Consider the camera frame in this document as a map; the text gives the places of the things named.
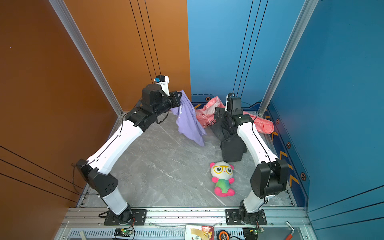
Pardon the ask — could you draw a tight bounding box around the circuit board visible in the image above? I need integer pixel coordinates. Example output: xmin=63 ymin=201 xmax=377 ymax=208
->
xmin=114 ymin=228 xmax=135 ymax=240
xmin=250 ymin=226 xmax=265 ymax=235

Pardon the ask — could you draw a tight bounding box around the left circuit board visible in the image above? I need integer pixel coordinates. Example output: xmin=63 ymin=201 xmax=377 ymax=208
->
xmin=114 ymin=228 xmax=135 ymax=240

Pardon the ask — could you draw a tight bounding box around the panda plush toy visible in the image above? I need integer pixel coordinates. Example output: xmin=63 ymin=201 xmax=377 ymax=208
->
xmin=210 ymin=161 xmax=235 ymax=197

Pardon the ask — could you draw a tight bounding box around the pink patterned cloth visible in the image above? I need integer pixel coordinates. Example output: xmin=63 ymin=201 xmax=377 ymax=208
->
xmin=195 ymin=97 xmax=274 ymax=134

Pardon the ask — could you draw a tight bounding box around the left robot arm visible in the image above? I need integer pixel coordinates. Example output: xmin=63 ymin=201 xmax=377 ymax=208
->
xmin=76 ymin=83 xmax=183 ymax=225

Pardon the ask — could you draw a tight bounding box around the black cloth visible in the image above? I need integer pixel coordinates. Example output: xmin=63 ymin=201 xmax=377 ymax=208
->
xmin=210 ymin=122 xmax=247 ymax=163

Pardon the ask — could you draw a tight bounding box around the red yellow booklet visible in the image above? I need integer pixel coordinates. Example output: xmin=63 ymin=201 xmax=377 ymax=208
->
xmin=185 ymin=225 xmax=215 ymax=240

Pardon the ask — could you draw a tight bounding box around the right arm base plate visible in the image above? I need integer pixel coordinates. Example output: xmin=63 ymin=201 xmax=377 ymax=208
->
xmin=225 ymin=209 xmax=268 ymax=226

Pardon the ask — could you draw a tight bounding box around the right aluminium corner post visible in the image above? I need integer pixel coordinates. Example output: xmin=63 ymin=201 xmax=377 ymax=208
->
xmin=258 ymin=0 xmax=319 ymax=117

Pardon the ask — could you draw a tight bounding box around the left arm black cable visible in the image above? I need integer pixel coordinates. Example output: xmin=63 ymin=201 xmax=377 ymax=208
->
xmin=71 ymin=163 xmax=91 ymax=196

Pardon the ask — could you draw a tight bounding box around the red handled hex key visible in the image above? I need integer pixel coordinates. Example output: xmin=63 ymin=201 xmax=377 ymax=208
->
xmin=284 ymin=221 xmax=295 ymax=240

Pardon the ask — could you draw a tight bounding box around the aluminium corner post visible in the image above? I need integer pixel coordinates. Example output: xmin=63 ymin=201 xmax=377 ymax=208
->
xmin=258 ymin=0 xmax=319 ymax=117
xmin=49 ymin=0 xmax=123 ymax=116

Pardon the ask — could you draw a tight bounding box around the left aluminium corner post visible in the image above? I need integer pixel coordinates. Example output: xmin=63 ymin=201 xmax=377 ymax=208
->
xmin=49 ymin=0 xmax=123 ymax=116

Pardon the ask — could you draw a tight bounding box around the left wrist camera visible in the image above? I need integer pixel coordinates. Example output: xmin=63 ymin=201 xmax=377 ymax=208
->
xmin=154 ymin=75 xmax=170 ymax=96

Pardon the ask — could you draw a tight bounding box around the right circuit board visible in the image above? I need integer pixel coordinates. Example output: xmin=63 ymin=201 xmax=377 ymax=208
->
xmin=250 ymin=226 xmax=265 ymax=235

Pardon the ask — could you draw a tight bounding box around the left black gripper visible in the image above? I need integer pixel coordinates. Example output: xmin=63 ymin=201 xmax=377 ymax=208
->
xmin=151 ymin=90 xmax=181 ymax=120

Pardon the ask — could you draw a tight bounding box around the purple cloth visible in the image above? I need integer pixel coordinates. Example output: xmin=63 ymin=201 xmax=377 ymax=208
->
xmin=171 ymin=90 xmax=207 ymax=147

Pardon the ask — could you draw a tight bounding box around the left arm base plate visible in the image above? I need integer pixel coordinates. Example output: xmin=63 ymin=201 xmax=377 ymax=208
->
xmin=104 ymin=209 xmax=147 ymax=227

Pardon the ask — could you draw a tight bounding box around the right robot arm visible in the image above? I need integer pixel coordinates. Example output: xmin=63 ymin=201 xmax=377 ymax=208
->
xmin=210 ymin=93 xmax=289 ymax=225

